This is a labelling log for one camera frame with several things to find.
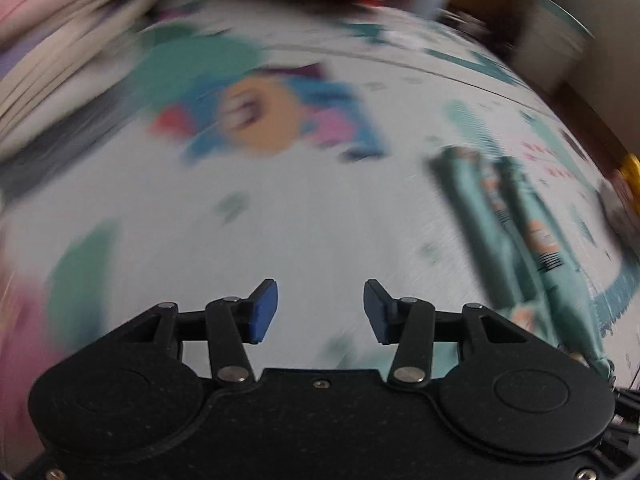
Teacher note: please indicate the teal printed garment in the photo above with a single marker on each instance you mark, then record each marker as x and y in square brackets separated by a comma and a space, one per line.
[530, 260]

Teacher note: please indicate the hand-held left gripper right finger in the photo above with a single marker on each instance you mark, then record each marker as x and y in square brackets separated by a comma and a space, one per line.
[377, 315]

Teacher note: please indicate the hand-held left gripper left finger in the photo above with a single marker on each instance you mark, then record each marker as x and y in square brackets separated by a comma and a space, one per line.
[262, 312]

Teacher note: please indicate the beige folded cloth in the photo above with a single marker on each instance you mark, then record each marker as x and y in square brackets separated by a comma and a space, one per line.
[65, 55]

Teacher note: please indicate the yellow folded garment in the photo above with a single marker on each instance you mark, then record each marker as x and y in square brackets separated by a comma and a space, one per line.
[631, 172]

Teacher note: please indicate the printed play mat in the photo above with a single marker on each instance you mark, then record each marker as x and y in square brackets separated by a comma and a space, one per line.
[325, 220]

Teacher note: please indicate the pink loose cloth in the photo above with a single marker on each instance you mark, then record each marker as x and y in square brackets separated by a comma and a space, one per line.
[25, 370]

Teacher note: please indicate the white container with teal rim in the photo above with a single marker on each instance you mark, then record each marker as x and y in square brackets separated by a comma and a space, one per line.
[550, 45]

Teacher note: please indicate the white printed folded garment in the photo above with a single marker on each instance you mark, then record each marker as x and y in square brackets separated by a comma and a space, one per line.
[620, 210]

